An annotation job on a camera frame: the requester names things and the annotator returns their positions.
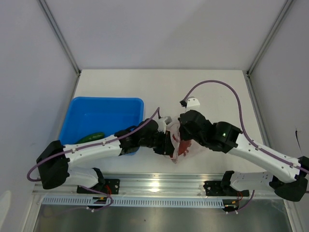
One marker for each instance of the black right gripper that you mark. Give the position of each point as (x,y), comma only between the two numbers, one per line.
(184,136)

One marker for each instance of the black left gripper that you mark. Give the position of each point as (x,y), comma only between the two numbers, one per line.
(166,147)

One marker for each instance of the clear pink zip top bag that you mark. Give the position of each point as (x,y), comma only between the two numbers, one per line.
(194,150)

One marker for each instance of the red toy lobster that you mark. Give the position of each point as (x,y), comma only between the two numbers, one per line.
(181,148)

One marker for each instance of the blue plastic bin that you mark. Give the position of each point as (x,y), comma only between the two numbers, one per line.
(89,115)

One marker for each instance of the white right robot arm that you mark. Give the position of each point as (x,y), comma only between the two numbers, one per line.
(283,175)

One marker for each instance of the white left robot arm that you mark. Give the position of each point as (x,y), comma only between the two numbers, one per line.
(62,164)

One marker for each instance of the dark green toy cucumber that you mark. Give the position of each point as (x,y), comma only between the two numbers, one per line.
(91,137)

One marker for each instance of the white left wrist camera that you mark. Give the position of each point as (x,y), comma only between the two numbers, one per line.
(163,122)

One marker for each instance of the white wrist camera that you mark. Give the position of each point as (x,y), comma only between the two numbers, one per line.
(190,103)
(163,122)

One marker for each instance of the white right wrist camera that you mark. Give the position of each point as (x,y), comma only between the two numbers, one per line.
(190,103)

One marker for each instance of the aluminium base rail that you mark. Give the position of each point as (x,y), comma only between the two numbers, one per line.
(154,185)

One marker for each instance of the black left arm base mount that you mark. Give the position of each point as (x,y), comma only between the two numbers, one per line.
(110,187)

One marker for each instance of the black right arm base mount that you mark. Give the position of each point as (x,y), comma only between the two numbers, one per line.
(214,188)

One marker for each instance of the slotted white cable duct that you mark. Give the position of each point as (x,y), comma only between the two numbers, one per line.
(135,201)

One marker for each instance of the right aluminium frame post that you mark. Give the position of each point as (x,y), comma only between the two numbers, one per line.
(274,29)

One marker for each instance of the aluminium frame post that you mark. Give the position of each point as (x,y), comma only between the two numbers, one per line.
(274,29)
(58,34)

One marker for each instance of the left aluminium frame post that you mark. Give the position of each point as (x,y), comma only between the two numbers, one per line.
(58,34)

